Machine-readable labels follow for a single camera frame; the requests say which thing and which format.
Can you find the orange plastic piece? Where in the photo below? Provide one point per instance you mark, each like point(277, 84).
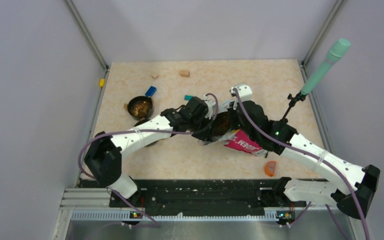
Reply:
point(270, 168)

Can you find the black pet bowl far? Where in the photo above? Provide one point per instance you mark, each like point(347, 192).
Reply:
point(140, 107)

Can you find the wooden block right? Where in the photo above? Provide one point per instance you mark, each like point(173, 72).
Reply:
point(184, 73)

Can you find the wooden block left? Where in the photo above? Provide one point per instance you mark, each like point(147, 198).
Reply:
point(154, 75)

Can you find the yellow block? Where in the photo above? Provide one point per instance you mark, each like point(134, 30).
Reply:
point(102, 83)

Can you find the mint green microphone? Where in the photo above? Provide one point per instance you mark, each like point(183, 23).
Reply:
point(335, 53)

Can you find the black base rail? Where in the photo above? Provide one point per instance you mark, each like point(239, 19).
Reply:
point(209, 197)

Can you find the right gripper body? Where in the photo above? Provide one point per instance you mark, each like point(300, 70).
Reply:
point(252, 135)

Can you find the wooden block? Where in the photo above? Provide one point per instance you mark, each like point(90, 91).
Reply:
point(154, 75)
point(184, 73)

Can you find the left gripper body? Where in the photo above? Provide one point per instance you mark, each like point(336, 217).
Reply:
point(201, 125)

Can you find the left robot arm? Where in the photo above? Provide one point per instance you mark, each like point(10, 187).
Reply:
point(103, 155)

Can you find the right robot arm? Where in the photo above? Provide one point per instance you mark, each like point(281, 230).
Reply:
point(348, 186)

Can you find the blue block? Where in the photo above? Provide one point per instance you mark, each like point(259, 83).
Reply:
point(151, 91)

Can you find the teal block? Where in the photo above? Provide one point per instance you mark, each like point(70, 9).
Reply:
point(188, 97)

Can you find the pet food bag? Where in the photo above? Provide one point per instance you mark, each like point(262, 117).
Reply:
point(225, 129)

